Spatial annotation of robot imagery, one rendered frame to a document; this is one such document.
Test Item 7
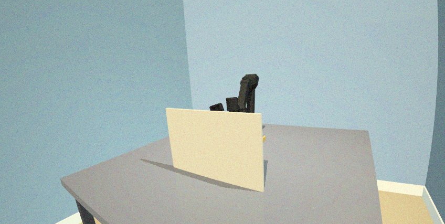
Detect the cream flat board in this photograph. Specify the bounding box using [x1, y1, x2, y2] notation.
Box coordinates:
[166, 108, 264, 192]

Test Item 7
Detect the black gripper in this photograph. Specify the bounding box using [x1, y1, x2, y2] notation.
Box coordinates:
[209, 103, 224, 111]

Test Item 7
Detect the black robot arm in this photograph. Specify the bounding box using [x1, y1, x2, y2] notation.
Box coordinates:
[226, 74, 259, 113]

